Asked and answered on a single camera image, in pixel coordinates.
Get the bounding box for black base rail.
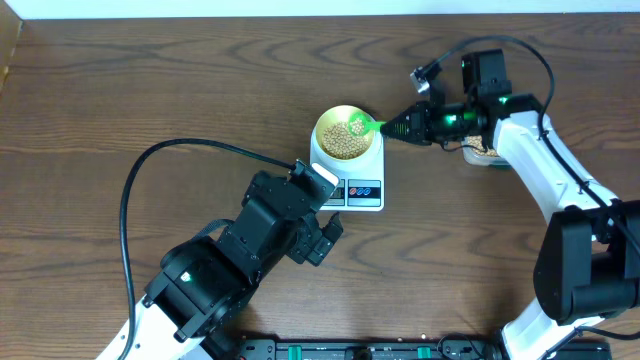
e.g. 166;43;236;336
209;327;614;360

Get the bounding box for black cable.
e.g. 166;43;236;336
427;34;640;341
117;137;297;360

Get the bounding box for yellow bowl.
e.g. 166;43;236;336
314;105;374;159

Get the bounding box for white digital kitchen scale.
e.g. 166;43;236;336
310;127;385;212

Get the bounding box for right black cable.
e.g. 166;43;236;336
427;34;640;341

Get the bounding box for left black cable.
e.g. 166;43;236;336
117;137;297;360

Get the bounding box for soybeans in yellow bowl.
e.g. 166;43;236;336
321;122;371;160

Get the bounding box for green plastic measuring scoop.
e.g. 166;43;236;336
347;112;384;137

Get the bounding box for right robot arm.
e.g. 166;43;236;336
380;49;639;359

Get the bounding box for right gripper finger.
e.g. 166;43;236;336
380;108;412;131
380;127;414;143

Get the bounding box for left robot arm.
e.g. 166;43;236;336
99;166;343;359

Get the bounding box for clear container of soybeans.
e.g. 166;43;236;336
461;136;509;167

